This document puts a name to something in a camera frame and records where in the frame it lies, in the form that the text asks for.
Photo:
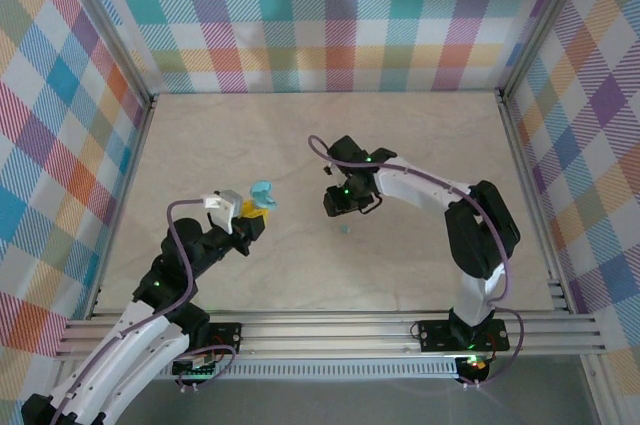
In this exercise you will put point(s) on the blue round case lid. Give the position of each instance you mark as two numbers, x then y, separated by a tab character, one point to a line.
260	189

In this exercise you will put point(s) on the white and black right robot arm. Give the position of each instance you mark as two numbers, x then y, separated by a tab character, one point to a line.
420	190

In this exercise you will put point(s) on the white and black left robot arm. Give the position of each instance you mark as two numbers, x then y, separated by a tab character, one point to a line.
125	360

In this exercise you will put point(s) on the small circuit board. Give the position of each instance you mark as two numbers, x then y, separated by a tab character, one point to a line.
472	362
195	370

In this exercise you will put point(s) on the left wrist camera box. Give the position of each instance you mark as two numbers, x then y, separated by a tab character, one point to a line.
225	205

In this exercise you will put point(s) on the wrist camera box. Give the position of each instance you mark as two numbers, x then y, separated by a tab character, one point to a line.
225	205
328	169

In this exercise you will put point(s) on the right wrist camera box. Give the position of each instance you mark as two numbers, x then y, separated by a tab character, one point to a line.
328	169

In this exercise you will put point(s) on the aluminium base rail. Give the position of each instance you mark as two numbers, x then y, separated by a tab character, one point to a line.
325	335

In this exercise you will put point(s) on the aluminium side rail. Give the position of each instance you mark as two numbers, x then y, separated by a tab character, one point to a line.
522	170

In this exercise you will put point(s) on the aluminium frame post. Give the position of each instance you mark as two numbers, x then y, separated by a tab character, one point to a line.
101	20
542	20

